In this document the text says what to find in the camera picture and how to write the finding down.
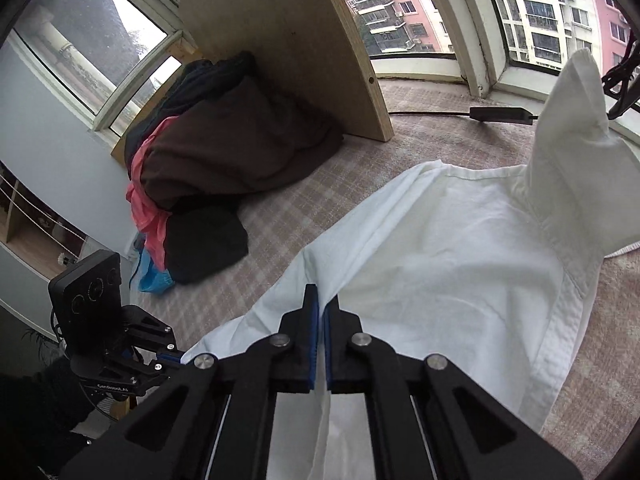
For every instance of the light blue garment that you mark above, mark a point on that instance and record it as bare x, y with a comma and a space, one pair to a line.
155, 280

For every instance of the pile of mixed clothes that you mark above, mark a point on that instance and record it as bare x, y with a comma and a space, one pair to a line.
200, 75

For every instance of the person's left forearm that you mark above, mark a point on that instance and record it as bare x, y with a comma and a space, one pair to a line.
55, 400

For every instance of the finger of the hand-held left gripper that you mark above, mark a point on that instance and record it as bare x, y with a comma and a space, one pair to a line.
125, 377
167, 357

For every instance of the wooden shelf unit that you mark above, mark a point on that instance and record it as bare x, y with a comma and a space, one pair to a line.
30, 230

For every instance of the light wooden board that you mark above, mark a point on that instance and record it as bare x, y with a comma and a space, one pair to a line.
280, 35

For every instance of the white shirt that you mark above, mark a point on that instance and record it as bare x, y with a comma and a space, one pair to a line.
450, 260

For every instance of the pink plaid mat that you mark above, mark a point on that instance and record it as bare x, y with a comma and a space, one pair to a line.
300, 200

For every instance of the pink garment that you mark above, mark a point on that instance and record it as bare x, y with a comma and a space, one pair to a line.
145, 210

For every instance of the black garment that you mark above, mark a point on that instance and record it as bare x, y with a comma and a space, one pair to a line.
205, 245

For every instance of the brown garment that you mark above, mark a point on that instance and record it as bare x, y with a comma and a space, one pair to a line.
225, 145

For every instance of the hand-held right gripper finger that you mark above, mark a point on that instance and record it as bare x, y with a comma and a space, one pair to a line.
313, 340
326, 355

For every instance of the pine wood panel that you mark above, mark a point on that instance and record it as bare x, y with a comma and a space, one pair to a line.
187, 57

